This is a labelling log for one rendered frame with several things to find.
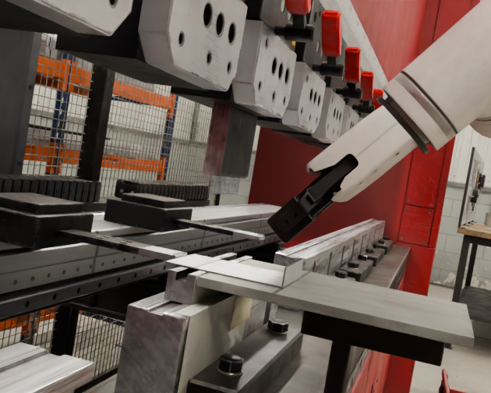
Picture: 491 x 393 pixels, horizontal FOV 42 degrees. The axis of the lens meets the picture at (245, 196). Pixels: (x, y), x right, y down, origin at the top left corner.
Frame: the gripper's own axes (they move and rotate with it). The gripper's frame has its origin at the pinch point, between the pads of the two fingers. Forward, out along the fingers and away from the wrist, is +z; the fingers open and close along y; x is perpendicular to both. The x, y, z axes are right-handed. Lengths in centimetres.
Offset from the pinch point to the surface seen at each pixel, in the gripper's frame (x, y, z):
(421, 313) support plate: 15.5, 1.5, -4.5
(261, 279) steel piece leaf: 3.0, 3.0, 5.7
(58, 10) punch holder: -10.2, 40.3, -5.8
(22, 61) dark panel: -56, -30, 25
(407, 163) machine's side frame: -11, -216, -12
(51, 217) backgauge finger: -17.7, 3.3, 20.7
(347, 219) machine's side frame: -9, -216, 23
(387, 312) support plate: 13.2, 4.5, -2.6
